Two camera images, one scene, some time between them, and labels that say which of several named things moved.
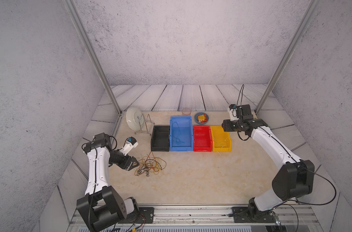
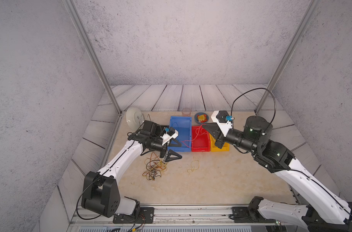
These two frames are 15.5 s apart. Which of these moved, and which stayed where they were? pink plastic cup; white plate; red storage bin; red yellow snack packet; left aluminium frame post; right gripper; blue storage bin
Moved: right gripper
Stayed: red yellow snack packet; pink plastic cup; red storage bin; white plate; left aluminium frame post; blue storage bin
